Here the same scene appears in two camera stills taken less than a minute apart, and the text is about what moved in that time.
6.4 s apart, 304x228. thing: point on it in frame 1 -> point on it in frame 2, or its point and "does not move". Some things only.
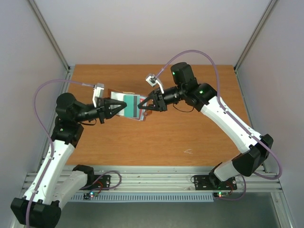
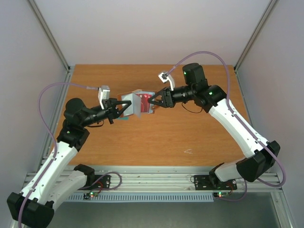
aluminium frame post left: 48,33 does not move
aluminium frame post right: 256,33 does not move
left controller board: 87,196 does not move
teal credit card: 131,109 -> 124,118
